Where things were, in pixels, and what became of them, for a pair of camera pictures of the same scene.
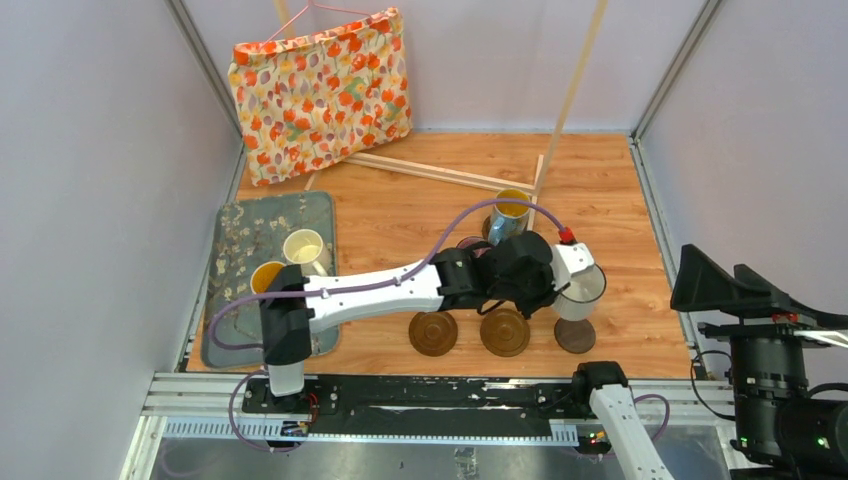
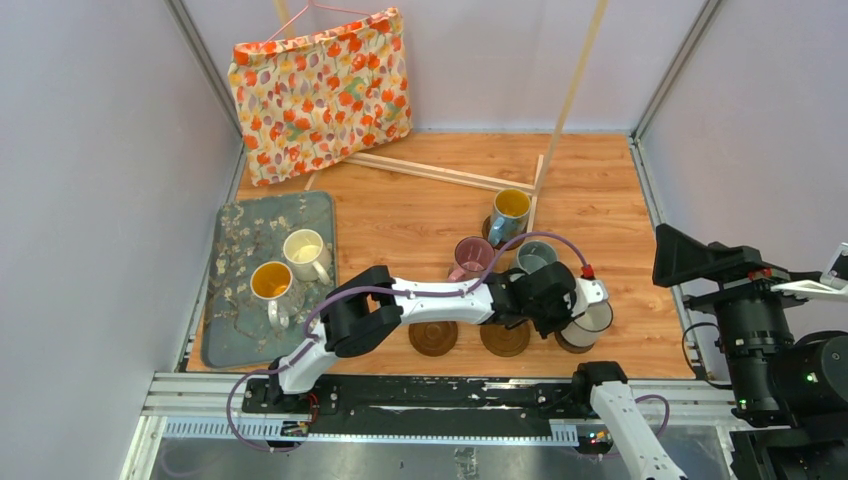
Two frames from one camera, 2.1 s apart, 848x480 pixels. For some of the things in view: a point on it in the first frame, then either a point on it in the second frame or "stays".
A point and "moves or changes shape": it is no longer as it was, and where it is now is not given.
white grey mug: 577,301 moves or changes shape
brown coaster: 505,332 stays
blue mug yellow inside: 509,219 stays
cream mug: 305,247 stays
